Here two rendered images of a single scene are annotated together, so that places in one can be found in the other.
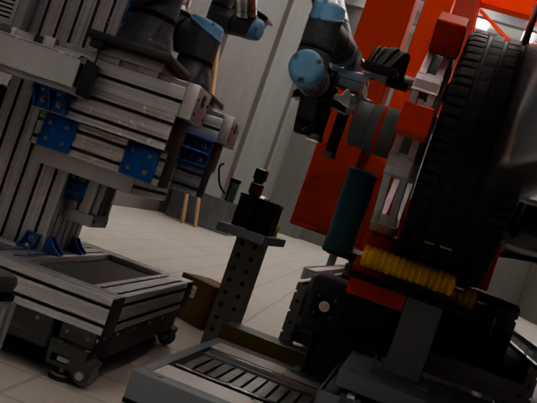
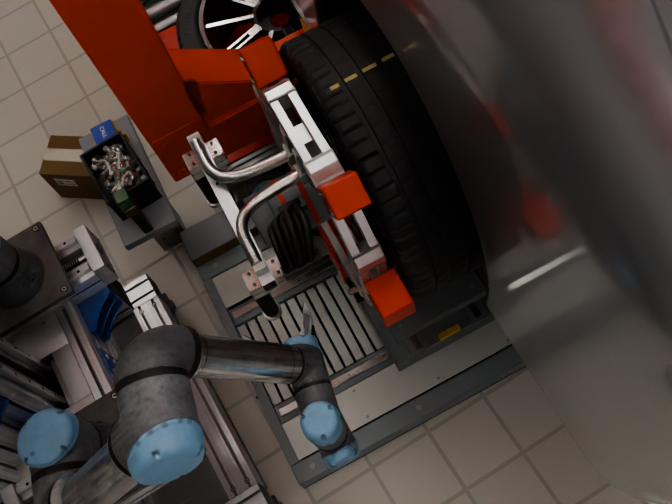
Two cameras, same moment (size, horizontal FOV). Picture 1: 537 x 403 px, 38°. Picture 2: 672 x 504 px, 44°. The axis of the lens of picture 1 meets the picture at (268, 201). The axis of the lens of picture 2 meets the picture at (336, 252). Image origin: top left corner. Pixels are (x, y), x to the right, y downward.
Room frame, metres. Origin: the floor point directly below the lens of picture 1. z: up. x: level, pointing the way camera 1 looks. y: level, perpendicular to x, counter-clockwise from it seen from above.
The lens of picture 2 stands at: (1.28, 0.01, 2.50)
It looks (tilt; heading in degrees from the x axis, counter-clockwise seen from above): 65 degrees down; 341
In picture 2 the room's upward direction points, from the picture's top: 21 degrees counter-clockwise
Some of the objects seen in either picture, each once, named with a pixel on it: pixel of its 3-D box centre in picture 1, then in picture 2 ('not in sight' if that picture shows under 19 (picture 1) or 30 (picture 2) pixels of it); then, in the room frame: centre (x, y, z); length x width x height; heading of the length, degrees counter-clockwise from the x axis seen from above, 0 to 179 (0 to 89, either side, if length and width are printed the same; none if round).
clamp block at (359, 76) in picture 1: (347, 79); (266, 277); (2.05, -0.09, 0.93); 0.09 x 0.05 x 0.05; 78
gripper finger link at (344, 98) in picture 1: (344, 101); (305, 321); (1.94, -0.10, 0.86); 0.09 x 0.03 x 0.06; 133
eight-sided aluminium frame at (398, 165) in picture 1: (413, 141); (322, 188); (2.17, -0.32, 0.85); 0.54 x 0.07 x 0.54; 168
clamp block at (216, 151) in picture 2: (356, 105); (205, 158); (2.38, -0.16, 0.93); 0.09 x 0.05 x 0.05; 78
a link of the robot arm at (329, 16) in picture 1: (324, 30); (321, 417); (1.72, 0.00, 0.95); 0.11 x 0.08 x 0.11; 158
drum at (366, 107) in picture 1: (388, 133); (295, 203); (2.19, -0.25, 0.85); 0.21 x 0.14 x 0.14; 78
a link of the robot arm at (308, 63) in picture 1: (308, 70); (333, 437); (1.71, 0.01, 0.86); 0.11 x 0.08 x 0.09; 169
